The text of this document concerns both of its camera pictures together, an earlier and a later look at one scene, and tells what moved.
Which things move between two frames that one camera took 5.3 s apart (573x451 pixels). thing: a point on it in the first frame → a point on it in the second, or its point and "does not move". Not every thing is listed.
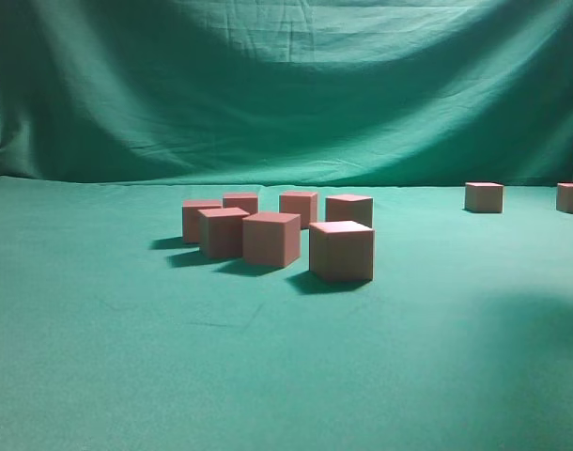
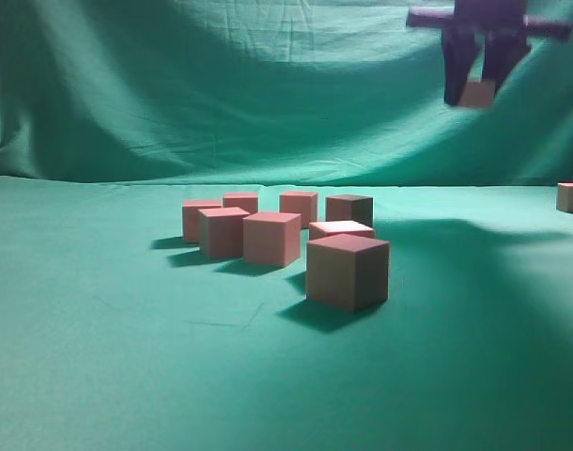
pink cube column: [349, 208] does not move
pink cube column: [247, 203] does not move
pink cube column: [484, 197] → [478, 94]
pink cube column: [221, 232] does not move
